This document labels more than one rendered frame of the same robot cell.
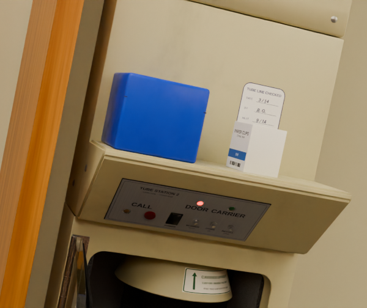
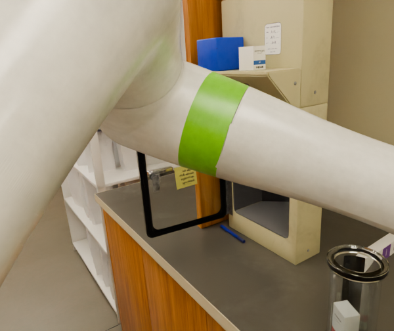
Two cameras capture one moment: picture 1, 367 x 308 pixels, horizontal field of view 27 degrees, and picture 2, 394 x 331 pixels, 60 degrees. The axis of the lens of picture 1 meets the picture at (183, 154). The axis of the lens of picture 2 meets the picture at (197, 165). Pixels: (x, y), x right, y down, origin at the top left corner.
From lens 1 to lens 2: 1.11 m
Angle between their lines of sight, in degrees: 74
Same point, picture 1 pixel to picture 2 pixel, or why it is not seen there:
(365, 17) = not seen: outside the picture
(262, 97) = (272, 29)
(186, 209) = not seen: hidden behind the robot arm
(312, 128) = (296, 37)
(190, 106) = (211, 46)
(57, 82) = (188, 50)
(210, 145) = not seen: hidden behind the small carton
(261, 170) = (245, 67)
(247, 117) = (268, 42)
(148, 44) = (232, 22)
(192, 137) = (215, 60)
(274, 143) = (248, 53)
